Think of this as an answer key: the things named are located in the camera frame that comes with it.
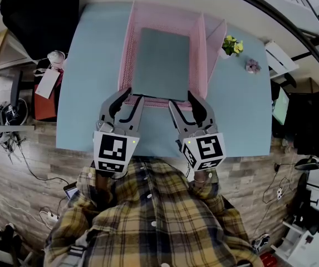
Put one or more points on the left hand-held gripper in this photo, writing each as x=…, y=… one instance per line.
x=112, y=149

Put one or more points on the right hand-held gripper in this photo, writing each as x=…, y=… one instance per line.
x=206, y=149

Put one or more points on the grey-blue folder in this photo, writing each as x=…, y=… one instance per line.
x=162, y=65

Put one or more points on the pink mesh letter tray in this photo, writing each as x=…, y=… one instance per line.
x=128, y=51

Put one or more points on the person's left forearm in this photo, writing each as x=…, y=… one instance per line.
x=103, y=182

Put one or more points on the person's right forearm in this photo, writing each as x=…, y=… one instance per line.
x=203, y=175

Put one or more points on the red cabinet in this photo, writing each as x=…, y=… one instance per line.
x=46, y=107

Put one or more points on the small purple potted succulent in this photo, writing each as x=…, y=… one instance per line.
x=253, y=66

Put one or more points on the yellow flower potted plant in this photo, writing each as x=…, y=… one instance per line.
x=233, y=46

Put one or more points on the monitor with green screen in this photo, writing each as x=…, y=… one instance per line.
x=281, y=107

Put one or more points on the smartphone with lit screen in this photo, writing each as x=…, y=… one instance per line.
x=70, y=191

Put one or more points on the black armrest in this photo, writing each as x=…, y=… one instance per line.
x=290, y=80

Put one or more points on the white drawer cabinet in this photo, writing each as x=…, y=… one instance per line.
x=280, y=58

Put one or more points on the white table leg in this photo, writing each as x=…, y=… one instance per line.
x=11, y=128

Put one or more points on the black round device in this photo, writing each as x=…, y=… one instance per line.
x=9, y=113

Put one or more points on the yellow plaid shirt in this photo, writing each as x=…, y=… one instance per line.
x=156, y=227

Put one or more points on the small white power strip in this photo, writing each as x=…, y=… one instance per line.
x=280, y=194

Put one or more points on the black draped jacket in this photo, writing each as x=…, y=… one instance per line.
x=312, y=121

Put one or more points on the black office chair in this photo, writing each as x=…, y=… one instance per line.
x=39, y=18

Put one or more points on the black white sneaker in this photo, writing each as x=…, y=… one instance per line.
x=261, y=242

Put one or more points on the white low shelf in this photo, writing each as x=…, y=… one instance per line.
x=291, y=242

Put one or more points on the red box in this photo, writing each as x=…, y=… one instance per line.
x=267, y=259

